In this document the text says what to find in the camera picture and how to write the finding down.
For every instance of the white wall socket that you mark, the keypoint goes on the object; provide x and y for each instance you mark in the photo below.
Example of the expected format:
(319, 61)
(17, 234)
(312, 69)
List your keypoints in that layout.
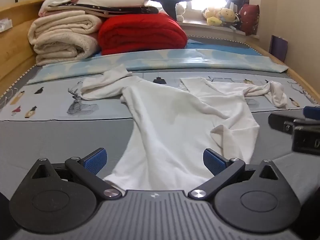
(5, 25)

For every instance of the yellow-headed plush doll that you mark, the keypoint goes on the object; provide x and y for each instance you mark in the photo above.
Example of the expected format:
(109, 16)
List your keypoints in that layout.
(228, 15)

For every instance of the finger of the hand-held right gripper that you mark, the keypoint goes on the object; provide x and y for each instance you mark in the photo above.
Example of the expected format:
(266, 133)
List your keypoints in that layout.
(303, 137)
(312, 112)

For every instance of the cream folded quilt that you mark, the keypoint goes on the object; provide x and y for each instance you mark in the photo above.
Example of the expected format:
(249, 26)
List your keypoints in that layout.
(62, 37)

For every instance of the wooden bed frame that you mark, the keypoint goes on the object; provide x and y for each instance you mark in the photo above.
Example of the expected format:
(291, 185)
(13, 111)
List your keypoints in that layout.
(15, 45)

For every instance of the white long-sleeve shirt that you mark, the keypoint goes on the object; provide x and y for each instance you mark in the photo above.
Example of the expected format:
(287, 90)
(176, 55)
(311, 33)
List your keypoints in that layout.
(162, 120)

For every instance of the red folded blanket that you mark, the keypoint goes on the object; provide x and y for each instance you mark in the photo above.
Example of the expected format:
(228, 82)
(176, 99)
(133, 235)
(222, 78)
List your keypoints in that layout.
(140, 35)

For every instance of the navy star-print blanket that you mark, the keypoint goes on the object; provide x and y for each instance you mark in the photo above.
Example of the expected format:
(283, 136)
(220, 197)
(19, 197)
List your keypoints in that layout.
(130, 10)

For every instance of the white plush toy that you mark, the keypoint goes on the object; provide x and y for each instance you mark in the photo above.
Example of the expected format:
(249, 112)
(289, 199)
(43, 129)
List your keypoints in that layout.
(180, 11)

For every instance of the purple paper bag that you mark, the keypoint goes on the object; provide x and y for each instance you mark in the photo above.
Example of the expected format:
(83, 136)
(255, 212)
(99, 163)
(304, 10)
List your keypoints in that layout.
(278, 48)

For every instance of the dark red cushion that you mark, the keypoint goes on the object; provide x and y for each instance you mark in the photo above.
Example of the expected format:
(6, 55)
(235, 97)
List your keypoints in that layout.
(250, 20)

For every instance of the white folded sheet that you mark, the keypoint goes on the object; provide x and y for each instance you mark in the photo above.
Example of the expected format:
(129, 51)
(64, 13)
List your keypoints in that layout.
(110, 0)

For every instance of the light blue patterned sheet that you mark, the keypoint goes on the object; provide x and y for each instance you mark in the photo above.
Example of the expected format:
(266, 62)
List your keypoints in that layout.
(150, 60)

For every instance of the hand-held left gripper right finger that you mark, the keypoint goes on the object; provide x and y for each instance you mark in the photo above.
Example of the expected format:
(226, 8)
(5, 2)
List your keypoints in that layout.
(212, 162)

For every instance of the white window sill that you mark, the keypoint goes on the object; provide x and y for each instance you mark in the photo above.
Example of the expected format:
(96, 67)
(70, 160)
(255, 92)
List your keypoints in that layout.
(200, 28)

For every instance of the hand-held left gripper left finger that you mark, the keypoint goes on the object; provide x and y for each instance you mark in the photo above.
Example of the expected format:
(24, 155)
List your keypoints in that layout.
(96, 160)

